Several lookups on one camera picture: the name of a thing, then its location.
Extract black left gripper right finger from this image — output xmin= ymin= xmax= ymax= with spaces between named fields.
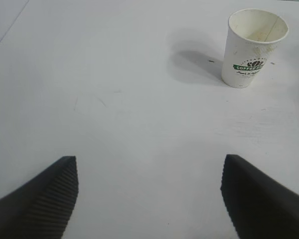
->
xmin=220 ymin=154 xmax=299 ymax=239

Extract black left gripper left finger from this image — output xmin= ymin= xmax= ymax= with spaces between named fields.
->
xmin=0 ymin=156 xmax=79 ymax=239

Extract white paper coffee cup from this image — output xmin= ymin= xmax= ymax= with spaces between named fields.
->
xmin=221 ymin=8 xmax=289 ymax=88

